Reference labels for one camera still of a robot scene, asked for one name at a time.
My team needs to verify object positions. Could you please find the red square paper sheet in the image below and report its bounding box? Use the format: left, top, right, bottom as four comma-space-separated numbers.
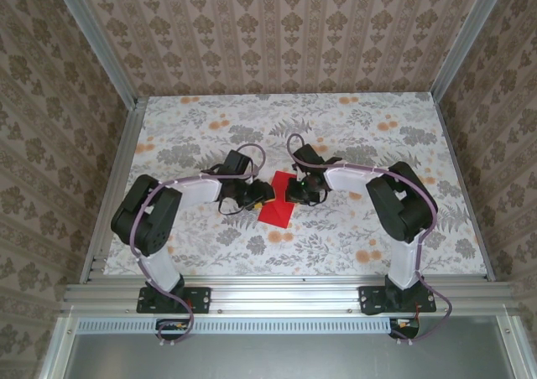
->
256, 169, 295, 229

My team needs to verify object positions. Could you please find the grey metal sheet panel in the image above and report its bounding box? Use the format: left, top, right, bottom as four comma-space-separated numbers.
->
62, 316, 519, 379

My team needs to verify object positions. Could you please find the floral printed table mat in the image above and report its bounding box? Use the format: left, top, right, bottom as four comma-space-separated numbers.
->
102, 93, 490, 278

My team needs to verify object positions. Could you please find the aluminium table cross beam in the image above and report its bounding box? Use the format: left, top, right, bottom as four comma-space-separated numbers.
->
62, 276, 519, 317

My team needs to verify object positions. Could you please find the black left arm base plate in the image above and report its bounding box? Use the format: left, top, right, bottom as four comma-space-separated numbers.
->
137, 285, 211, 314

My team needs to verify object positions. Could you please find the aluminium table side rail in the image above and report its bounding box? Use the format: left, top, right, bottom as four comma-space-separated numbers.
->
79, 96, 149, 286
430, 92, 497, 283

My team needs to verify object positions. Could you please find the slotted grey cable duct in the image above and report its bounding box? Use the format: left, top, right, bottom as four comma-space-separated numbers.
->
77, 316, 389, 335

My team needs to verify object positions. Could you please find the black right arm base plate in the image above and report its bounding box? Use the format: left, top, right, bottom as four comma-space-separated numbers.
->
358, 285, 437, 315

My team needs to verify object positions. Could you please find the black controller board with wires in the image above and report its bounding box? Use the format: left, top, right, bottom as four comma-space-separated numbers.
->
155, 318, 190, 341
388, 316, 421, 340

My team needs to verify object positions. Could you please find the aluminium upright post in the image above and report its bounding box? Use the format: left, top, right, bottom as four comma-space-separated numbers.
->
49, 0, 139, 107
430, 0, 512, 99

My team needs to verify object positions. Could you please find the aluminium lower frame rail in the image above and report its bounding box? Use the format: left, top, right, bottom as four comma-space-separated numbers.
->
494, 314, 532, 379
37, 316, 81, 379

